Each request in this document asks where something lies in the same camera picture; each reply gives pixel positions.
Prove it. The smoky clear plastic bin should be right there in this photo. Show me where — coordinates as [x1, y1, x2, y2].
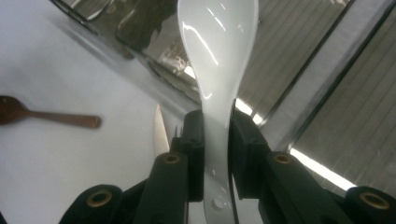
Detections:
[288, 3, 396, 199]
[49, 0, 357, 125]

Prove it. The brown wooden spoon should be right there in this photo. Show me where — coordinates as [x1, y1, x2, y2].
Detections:
[0, 94, 103, 130]

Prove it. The white ceramic spoon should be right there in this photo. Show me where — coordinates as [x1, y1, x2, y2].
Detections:
[177, 0, 260, 224]

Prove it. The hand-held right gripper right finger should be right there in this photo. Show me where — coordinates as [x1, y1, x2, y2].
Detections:
[228, 107, 273, 201]

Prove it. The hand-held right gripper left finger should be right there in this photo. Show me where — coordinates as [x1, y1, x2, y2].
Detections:
[179, 109, 206, 203]

